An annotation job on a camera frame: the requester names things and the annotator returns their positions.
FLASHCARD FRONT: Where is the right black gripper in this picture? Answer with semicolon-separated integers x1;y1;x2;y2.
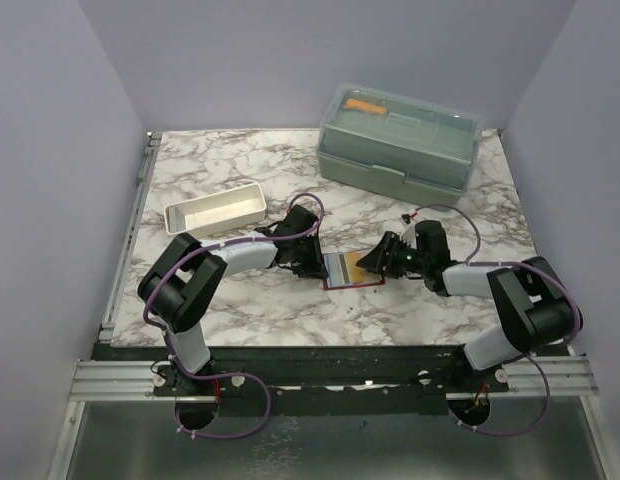
357;231;429;280

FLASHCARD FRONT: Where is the red leather card holder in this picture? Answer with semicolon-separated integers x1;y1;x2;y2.
323;250;385;291

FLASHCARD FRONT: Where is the gold card with black stripe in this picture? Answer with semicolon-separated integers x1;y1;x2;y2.
350;267;382;284

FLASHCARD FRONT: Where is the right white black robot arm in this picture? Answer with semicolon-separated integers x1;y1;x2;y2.
357;220;583;392

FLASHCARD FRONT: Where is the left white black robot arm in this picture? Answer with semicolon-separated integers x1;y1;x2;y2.
137;205;327;395

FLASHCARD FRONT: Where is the white rectangular plastic tray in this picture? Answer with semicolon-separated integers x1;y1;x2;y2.
164;183;267;238

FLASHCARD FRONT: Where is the green plastic toolbox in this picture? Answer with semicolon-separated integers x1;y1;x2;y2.
316;83;484;208

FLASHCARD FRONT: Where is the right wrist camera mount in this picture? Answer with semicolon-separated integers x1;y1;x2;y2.
400;212;418;248

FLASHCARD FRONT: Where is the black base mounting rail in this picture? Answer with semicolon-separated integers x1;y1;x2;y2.
92;342;511;419

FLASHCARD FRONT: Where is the orange handled tool in toolbox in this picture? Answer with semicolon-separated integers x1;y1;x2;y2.
342;98;388;116

